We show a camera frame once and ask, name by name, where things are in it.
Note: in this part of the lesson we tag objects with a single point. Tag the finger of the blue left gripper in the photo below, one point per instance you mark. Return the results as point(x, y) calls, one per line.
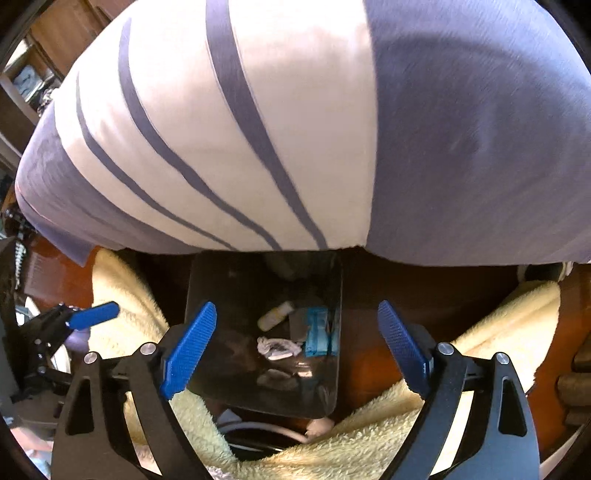
point(85, 319)

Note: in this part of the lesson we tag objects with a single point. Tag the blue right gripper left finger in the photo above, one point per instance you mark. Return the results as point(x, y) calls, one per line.
point(181, 359)

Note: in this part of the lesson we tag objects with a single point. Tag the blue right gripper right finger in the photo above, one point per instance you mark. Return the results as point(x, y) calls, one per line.
point(410, 346)

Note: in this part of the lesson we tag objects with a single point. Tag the black trash bin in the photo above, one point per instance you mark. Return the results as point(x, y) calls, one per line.
point(243, 287)

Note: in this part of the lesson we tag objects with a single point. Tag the cream fluffy blanket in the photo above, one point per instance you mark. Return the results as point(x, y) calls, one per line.
point(480, 310)

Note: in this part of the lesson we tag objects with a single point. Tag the crumpled white paper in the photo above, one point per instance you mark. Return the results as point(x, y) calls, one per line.
point(275, 349)

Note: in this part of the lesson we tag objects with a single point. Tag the blue plastic package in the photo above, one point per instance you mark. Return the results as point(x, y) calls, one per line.
point(317, 341)

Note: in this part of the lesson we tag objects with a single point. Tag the small white bottle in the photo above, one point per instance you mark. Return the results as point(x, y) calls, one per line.
point(275, 316)

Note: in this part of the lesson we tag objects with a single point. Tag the blue white striped bedspread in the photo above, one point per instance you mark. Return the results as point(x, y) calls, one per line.
point(439, 133)

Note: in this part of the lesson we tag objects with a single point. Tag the wooden wardrobe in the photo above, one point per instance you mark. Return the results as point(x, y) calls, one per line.
point(40, 40)

